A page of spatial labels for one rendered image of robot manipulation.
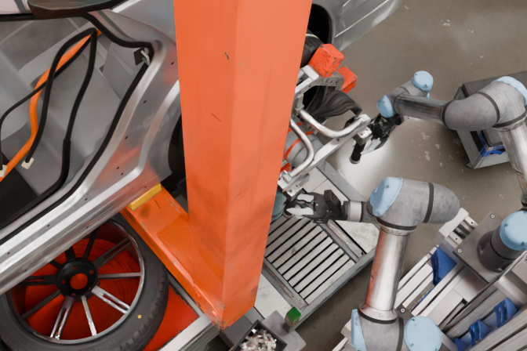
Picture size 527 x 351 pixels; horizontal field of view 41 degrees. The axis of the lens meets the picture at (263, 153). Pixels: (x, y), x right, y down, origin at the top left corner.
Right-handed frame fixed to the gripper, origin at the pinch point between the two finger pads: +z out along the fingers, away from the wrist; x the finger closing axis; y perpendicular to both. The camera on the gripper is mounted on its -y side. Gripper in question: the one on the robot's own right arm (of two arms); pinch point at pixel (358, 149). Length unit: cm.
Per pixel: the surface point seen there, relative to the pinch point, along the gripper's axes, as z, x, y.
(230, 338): 68, 8, -70
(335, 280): 15, 19, -77
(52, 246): 104, -40, 3
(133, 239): 77, -38, -32
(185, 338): 85, 2, -44
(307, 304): 32, 18, -77
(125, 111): 67, -44, 41
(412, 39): -117, -50, -82
